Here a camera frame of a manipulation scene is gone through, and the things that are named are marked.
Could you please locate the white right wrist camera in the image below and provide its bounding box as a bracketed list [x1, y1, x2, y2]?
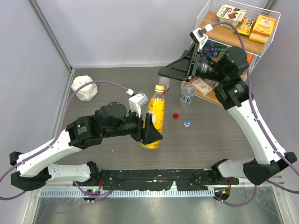
[190, 24, 213, 50]

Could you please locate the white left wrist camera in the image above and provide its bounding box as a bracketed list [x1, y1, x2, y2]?
[126, 89, 149, 118]

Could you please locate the blue green box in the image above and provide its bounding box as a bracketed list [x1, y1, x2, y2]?
[203, 40, 228, 58]

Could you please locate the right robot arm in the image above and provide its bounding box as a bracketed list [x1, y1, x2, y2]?
[158, 44, 297, 185]

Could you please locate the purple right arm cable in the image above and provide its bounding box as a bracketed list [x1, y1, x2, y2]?
[211, 21, 299, 207]

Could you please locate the yellow candy bag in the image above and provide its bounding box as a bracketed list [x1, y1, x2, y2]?
[237, 17, 256, 36]

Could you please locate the crumpled white paper towel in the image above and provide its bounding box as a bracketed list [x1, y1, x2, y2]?
[71, 75, 98, 101]

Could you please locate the clear bottle blue green label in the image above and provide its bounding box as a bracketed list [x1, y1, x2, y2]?
[179, 84, 196, 109]

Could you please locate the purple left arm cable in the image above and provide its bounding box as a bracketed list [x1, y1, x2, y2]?
[0, 80, 129, 202]

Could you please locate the red cap clear bottle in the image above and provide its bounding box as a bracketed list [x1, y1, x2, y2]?
[158, 76, 170, 95]

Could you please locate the white pink small box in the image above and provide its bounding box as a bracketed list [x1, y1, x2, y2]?
[192, 78, 213, 96]

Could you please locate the orange snack box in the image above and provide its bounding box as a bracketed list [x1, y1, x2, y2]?
[246, 53, 254, 64]

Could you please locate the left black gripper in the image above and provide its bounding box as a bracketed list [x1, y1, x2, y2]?
[103, 106, 163, 144]

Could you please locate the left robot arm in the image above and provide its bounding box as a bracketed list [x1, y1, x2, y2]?
[10, 102, 163, 191]

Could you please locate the white bottle cap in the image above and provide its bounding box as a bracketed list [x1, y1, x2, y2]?
[184, 120, 190, 127]

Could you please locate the white slotted cable duct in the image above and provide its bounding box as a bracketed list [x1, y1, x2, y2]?
[40, 188, 215, 198]

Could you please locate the yellow label bottle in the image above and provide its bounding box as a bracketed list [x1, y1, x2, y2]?
[140, 84, 166, 150]

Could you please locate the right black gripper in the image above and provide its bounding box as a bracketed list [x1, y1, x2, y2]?
[158, 43, 228, 83]

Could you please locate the white yogurt cup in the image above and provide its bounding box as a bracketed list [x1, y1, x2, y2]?
[216, 5, 246, 28]

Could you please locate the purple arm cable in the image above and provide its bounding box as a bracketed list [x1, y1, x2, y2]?
[0, 80, 129, 202]
[211, 21, 299, 207]

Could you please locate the white wire shelf rack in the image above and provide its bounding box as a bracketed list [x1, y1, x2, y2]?
[180, 0, 281, 103]

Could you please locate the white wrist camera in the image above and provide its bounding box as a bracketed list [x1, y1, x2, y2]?
[126, 89, 149, 118]
[190, 24, 213, 50]

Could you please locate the yellow bottle cap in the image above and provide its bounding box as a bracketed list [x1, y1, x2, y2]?
[155, 85, 164, 92]

